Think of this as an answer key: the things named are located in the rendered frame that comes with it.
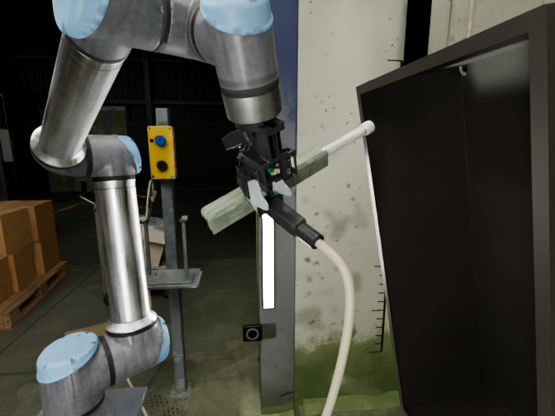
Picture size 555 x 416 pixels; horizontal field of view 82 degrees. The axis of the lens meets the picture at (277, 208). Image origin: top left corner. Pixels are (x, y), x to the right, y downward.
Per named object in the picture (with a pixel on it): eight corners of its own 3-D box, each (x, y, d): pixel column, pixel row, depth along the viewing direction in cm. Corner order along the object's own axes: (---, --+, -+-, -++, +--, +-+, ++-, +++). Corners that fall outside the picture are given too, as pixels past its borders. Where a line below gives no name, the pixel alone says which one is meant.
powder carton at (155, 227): (125, 244, 335) (135, 208, 331) (168, 252, 349) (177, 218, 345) (116, 262, 284) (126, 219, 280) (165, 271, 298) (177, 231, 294)
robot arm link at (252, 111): (210, 89, 50) (259, 70, 54) (218, 118, 53) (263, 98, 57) (242, 104, 44) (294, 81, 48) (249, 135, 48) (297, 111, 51)
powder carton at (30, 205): (26, 233, 352) (21, 200, 345) (56, 231, 358) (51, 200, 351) (5, 243, 316) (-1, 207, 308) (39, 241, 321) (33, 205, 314)
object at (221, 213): (260, 273, 49) (193, 204, 64) (264, 291, 53) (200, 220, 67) (443, 144, 69) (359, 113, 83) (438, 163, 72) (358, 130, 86)
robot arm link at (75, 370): (38, 398, 93) (29, 344, 90) (102, 371, 105) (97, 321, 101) (47, 432, 82) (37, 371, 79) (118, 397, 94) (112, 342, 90)
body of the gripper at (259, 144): (266, 196, 55) (254, 133, 47) (239, 177, 61) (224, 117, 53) (299, 177, 58) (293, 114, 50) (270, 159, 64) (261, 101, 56)
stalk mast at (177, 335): (187, 385, 198) (169, 109, 166) (185, 393, 192) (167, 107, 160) (177, 386, 197) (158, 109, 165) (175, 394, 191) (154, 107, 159)
